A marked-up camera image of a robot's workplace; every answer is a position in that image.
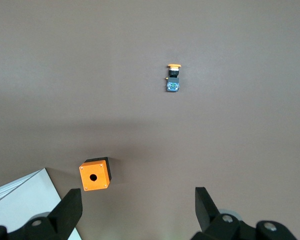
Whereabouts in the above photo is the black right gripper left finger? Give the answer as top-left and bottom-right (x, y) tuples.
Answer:
(0, 188), (83, 240)

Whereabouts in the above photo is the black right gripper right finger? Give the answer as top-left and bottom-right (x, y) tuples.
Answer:
(189, 186), (298, 240)

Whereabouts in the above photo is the orange mushroom push button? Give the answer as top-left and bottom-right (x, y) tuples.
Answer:
(165, 63), (183, 94)

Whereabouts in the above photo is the white drawer cabinet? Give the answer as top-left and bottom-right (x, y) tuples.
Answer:
(0, 168), (82, 240)

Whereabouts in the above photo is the orange button enclosure box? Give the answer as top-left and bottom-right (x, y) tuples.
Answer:
(79, 156), (113, 192)

